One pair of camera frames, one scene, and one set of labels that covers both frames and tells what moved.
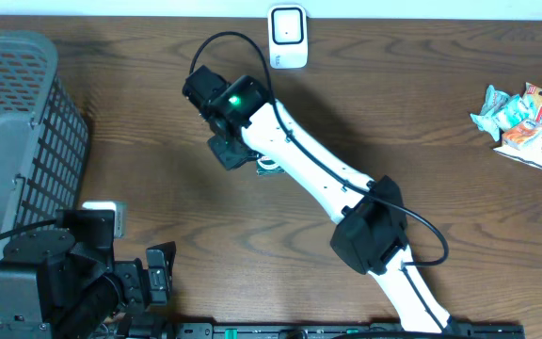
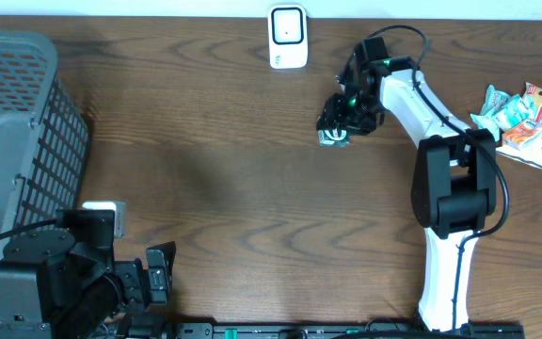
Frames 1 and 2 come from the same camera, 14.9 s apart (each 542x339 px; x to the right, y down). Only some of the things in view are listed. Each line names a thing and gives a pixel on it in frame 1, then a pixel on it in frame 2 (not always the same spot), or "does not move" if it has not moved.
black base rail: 464,330 does not move
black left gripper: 131,282 does not move
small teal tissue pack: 514,110 does not move
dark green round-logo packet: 265,166 -> 333,137
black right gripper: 225,160 -> 330,114
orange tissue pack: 521,134 does not move
